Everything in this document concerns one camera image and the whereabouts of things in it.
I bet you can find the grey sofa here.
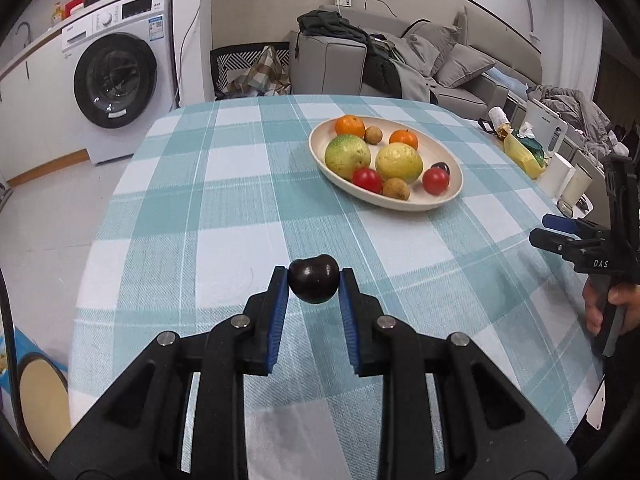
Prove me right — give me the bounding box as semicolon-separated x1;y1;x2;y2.
289;5;543;111

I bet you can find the yellow bag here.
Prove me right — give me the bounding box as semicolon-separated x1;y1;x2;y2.
502;130;548;178

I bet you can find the round wooden stool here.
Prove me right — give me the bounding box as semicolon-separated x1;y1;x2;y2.
15;352;71;461

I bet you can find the grey blanket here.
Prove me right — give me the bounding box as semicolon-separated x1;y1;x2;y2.
527;85;613;151

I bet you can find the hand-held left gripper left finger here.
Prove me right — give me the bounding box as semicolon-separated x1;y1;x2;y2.
47;265;291;480

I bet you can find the plaid cloth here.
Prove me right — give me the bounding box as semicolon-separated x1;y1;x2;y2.
222;46;292;97

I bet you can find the yellow-green guava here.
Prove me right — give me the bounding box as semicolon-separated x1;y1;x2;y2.
375;142;425;184

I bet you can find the grey garment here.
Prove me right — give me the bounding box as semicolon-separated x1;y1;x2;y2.
372;35;440;106

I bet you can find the beige round plate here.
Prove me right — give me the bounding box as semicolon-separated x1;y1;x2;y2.
308;115;465;212

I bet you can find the grey cushion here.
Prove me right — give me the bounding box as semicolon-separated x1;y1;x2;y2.
402;22;461;78
435;42;496;90

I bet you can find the black patterned chair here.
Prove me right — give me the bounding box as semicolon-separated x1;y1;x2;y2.
210;42;293;101

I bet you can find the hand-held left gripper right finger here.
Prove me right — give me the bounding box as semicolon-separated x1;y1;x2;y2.
337;267;578;480

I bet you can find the orange mandarin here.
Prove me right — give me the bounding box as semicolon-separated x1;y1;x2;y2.
334;115;367;140
389;129;419;152

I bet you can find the white cup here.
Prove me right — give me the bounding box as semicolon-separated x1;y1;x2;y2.
560;164;593;213

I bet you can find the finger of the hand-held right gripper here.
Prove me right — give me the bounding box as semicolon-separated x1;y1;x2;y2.
529;227;576;261
542;212;585;235

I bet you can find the person's right hand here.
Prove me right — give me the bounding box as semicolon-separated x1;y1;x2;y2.
582;280;640;336

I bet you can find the red tomato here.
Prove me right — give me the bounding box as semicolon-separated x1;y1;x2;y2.
352;167;384;193
422;167;451;195

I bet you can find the teal checked tablecloth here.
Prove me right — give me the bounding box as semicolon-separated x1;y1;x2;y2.
67;94;606;480

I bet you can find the white kettle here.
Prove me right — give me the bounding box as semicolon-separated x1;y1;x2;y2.
522;97;571;156

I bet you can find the dark clothes pile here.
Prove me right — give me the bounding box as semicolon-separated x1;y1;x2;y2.
296;9;403;93

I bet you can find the green guava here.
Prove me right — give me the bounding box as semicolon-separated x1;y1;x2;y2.
324;135;372;181

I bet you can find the white cabinet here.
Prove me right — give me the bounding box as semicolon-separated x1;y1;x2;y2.
0;30;93;186

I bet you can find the white washing machine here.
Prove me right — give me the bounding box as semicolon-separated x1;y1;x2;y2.
60;0;178;166

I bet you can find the white bottle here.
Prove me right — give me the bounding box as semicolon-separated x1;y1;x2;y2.
487;106;513;138

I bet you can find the white box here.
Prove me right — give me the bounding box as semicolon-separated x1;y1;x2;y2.
540;152;576;198

